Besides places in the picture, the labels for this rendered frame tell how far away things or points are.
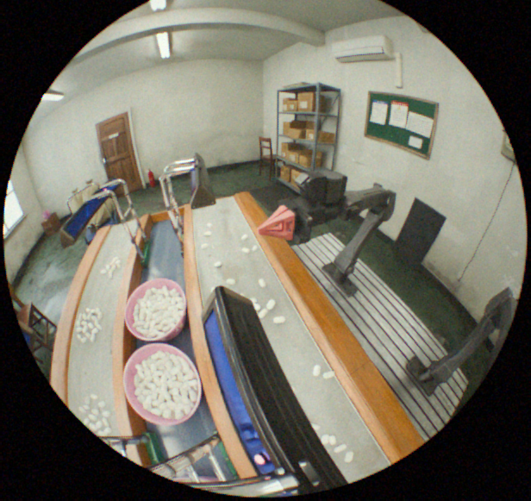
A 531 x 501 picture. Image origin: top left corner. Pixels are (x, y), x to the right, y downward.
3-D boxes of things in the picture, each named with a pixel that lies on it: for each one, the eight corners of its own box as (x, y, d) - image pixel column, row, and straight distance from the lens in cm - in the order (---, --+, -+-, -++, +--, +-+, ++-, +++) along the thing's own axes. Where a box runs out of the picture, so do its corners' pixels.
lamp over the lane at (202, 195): (204, 162, 113) (203, 151, 112) (216, 204, 54) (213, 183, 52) (191, 165, 113) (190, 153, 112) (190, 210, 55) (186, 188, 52)
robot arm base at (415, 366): (443, 393, 83) (451, 379, 87) (418, 360, 74) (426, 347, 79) (428, 397, 88) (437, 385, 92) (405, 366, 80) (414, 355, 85)
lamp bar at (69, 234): (121, 184, 125) (119, 173, 124) (74, 245, 76) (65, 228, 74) (112, 187, 129) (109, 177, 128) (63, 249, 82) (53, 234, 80)
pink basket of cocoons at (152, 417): (183, 339, 70) (172, 329, 62) (227, 400, 62) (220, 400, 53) (129, 369, 78) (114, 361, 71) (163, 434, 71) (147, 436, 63)
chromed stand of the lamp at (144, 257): (152, 244, 116) (126, 175, 100) (147, 266, 101) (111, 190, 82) (127, 250, 123) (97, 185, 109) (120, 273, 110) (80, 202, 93)
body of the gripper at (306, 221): (305, 221, 35) (333, 212, 39) (280, 199, 42) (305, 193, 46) (302, 246, 38) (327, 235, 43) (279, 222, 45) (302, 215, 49)
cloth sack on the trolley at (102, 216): (119, 207, 363) (112, 188, 353) (108, 228, 301) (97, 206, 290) (96, 216, 388) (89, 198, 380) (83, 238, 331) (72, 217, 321)
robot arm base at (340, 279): (354, 287, 73) (365, 279, 78) (324, 255, 80) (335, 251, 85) (347, 297, 79) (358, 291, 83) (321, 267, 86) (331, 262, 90)
